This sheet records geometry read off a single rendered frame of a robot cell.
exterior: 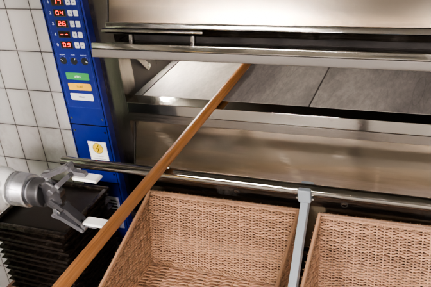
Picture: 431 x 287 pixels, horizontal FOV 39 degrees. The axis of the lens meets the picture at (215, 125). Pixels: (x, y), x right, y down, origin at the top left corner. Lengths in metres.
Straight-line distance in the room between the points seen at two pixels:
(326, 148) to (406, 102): 0.27
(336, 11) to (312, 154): 0.47
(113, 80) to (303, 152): 0.67
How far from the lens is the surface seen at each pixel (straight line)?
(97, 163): 1.73
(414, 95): 1.95
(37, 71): 2.21
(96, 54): 1.85
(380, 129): 1.81
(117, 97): 2.07
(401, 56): 1.56
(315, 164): 1.91
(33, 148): 2.40
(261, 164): 1.95
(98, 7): 1.97
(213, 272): 2.17
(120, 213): 1.44
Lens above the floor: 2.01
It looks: 27 degrees down
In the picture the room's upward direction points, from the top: 7 degrees counter-clockwise
